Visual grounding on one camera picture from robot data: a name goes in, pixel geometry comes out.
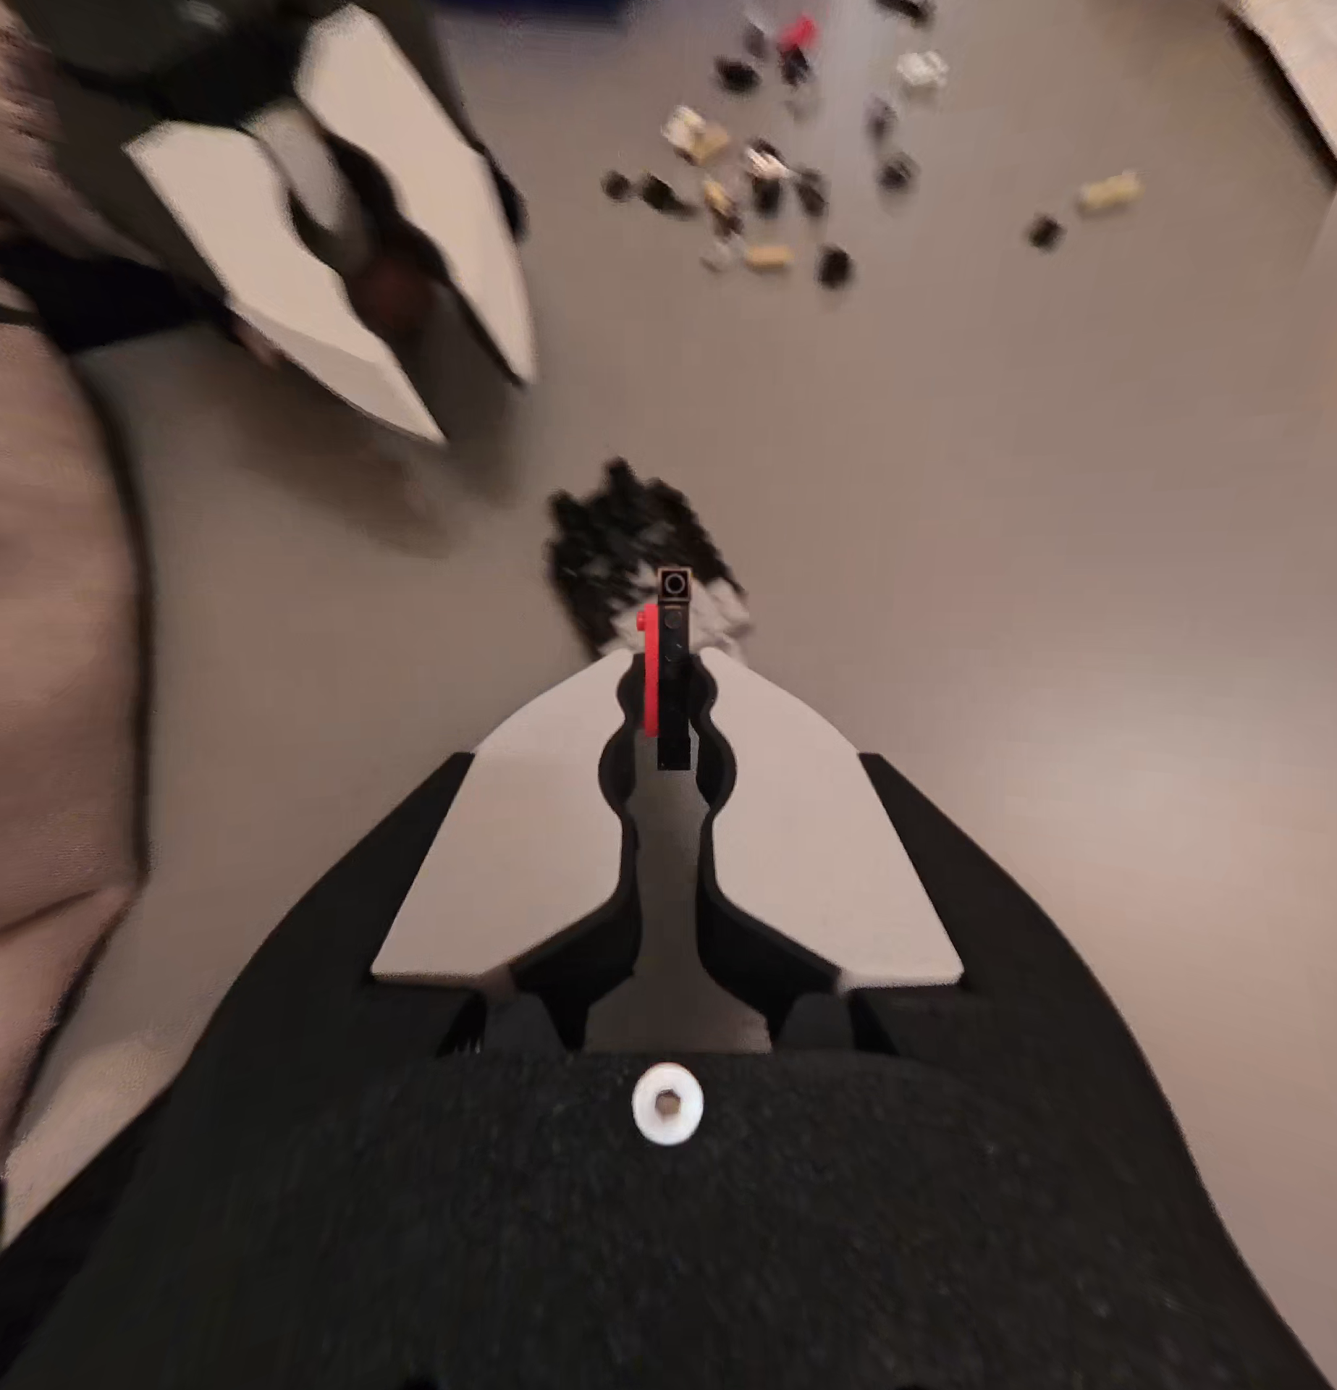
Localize person's beige sweatshirt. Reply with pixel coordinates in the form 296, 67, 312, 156
0, 0, 154, 1169

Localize thin black brick plate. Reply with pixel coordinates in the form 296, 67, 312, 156
657, 565, 694, 773

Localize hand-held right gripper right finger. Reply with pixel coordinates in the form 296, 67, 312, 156
695, 649, 965, 1049

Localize black toy car chassis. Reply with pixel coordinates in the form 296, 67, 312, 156
545, 456, 754, 658

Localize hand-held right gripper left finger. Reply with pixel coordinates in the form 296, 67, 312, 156
369, 650, 639, 1049

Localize grey desk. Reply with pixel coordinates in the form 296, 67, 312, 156
5, 0, 1337, 1390

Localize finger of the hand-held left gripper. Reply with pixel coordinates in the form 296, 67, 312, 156
125, 119, 448, 447
298, 5, 539, 386

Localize scattered small toy bricks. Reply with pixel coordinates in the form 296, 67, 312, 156
601, 0, 1146, 289

